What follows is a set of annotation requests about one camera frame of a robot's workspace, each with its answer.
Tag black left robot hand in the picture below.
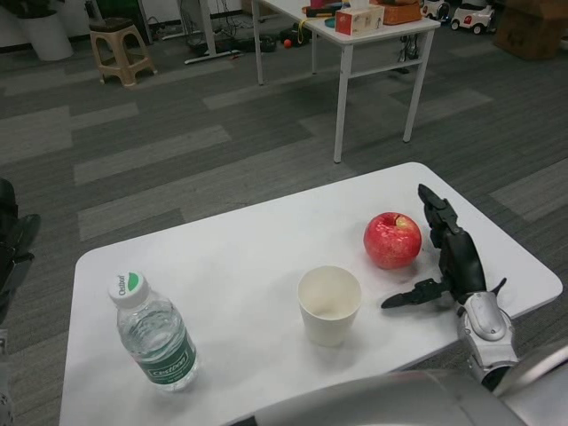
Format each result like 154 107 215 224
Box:
0 177 41 267

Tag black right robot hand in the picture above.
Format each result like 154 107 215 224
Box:
380 183 489 312

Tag red apple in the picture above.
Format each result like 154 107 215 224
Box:
363 212 422 271

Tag white paper cup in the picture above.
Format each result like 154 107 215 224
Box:
296 264 362 348

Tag clear plastic water bottle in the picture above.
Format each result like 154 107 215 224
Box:
106 269 200 392

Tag white round bin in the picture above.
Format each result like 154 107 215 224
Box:
15 8 75 62

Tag beige plastic stool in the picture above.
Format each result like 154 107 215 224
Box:
89 20 157 91

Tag white metal-leg table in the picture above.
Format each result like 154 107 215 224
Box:
251 0 442 164

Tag white toy car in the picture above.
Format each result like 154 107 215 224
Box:
419 0 452 21
450 2 496 36

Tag brown cardboard box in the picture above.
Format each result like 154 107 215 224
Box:
493 0 568 61

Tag orange basket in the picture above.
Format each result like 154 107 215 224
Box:
382 0 422 26

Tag red white tissue box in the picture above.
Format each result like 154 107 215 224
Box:
335 0 385 35

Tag white standing desk frame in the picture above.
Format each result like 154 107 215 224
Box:
184 0 243 66

